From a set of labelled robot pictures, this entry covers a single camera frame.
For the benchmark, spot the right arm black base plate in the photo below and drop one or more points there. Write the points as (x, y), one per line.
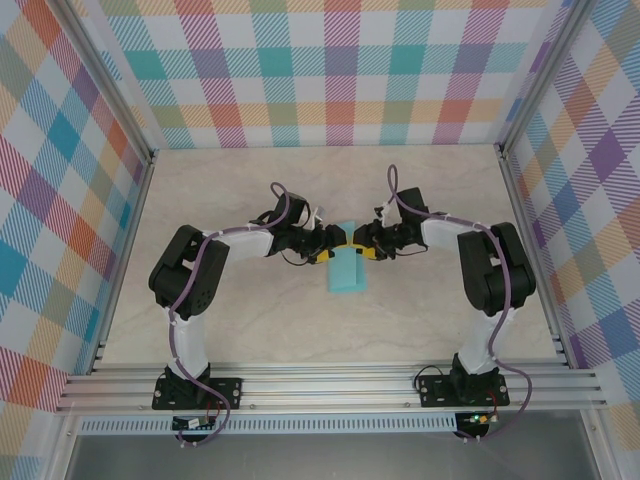
(435, 392)

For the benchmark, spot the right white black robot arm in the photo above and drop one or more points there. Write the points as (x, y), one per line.
(477, 350)

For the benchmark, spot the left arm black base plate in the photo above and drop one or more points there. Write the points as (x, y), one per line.
(230, 390)

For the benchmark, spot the aluminium mounting rail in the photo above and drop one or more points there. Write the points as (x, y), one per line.
(325, 390)

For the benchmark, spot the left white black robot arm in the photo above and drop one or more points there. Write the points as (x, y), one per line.
(192, 345)

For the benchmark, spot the teal paper sheet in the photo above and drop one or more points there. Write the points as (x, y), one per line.
(345, 277)

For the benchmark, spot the aluminium corner post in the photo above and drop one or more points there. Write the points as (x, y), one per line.
(107, 80)
(545, 80)

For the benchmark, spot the aluminium side rail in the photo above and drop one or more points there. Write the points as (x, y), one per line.
(548, 300)
(125, 260)

